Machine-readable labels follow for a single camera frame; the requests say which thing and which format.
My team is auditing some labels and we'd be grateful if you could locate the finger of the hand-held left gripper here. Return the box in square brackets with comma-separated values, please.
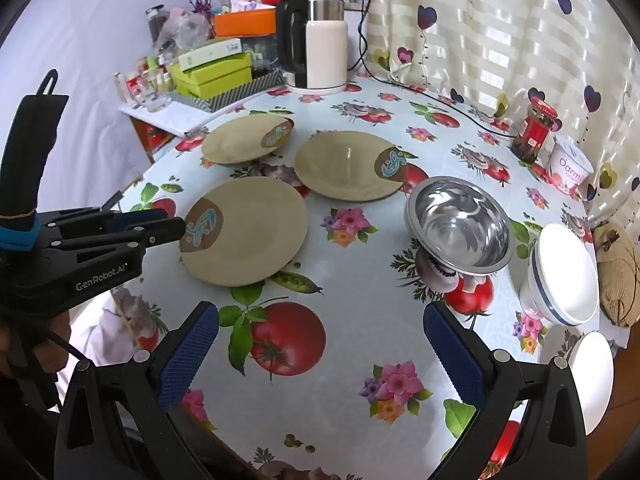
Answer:
[102, 208, 169, 233]
[107, 217, 187, 261]

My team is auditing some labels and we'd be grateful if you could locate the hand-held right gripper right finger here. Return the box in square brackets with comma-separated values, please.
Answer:
[422, 301, 588, 480]

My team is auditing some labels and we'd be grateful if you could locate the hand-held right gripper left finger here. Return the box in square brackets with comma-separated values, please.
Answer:
[54, 301, 241, 480]

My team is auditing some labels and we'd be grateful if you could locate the tan plate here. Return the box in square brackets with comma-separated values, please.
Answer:
[201, 113, 296, 165]
[179, 176, 309, 288]

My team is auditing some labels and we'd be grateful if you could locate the white bowl with blue stripe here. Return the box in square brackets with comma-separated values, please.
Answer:
[519, 223, 600, 327]
[565, 331, 615, 437]

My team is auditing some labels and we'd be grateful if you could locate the stainless steel bowl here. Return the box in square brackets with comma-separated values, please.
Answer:
[404, 176, 516, 277]

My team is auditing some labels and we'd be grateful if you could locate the beige plate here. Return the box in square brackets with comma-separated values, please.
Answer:
[294, 131, 407, 204]

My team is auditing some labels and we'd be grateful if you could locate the person's left hand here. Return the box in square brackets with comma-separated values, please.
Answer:
[47, 311, 74, 357]

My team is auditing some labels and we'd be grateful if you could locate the white paper sheet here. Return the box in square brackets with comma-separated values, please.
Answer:
[118, 97, 211, 137]

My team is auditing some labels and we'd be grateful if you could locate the printed vegetable and flower tablecloth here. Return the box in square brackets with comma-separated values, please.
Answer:
[112, 74, 618, 480]

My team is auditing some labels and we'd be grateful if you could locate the cluster of small bottles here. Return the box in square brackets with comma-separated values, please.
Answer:
[114, 55, 173, 113]

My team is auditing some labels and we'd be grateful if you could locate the green box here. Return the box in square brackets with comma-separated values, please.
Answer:
[169, 53, 252, 88]
[175, 77, 253, 100]

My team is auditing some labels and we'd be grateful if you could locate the black and white striped tray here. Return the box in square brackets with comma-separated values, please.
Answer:
[170, 67, 285, 113]

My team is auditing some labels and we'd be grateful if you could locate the wooden cabinet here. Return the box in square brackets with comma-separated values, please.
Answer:
[607, 310, 640, 411]

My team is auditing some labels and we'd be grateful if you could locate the flat white box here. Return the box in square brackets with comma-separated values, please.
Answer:
[177, 37, 244, 72]

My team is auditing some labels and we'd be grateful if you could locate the clear plastic bag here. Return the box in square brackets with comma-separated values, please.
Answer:
[152, 10, 211, 58]

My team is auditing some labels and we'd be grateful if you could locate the glass jar with dark lid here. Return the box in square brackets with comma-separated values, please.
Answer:
[145, 5, 168, 43]

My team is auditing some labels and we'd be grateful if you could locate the white kettle base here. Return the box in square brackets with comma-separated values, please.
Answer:
[285, 80, 347, 95]

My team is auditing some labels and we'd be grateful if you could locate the orange box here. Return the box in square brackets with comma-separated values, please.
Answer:
[214, 8, 277, 38]

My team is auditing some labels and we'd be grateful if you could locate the white and pink yogurt cup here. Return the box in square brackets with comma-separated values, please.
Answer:
[549, 135, 594, 196]

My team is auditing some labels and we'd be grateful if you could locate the glass jar with red label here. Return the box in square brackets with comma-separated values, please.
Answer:
[511, 97, 558, 163]

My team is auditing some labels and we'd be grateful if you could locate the white and steel electric kettle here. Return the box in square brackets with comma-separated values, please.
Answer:
[276, 0, 349, 90]

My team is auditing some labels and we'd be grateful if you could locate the cream curtain with heart print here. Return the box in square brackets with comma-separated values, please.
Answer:
[350, 0, 640, 231]

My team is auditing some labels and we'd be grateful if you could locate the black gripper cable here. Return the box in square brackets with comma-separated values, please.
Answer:
[45, 327, 88, 361]

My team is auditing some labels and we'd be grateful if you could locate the black power cable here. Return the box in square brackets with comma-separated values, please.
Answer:
[357, 0, 518, 137]

